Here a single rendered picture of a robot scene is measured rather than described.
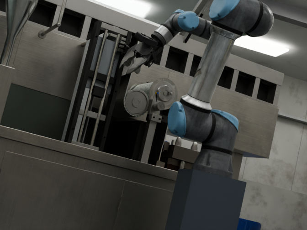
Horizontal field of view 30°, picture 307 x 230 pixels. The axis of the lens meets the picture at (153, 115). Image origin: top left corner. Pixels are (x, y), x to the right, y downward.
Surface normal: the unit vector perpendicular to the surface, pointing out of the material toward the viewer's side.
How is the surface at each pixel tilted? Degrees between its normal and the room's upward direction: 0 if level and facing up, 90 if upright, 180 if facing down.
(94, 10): 90
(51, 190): 90
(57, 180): 90
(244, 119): 90
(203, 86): 108
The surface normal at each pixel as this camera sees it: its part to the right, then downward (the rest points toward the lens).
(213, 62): -0.06, 0.19
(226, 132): 0.40, -0.03
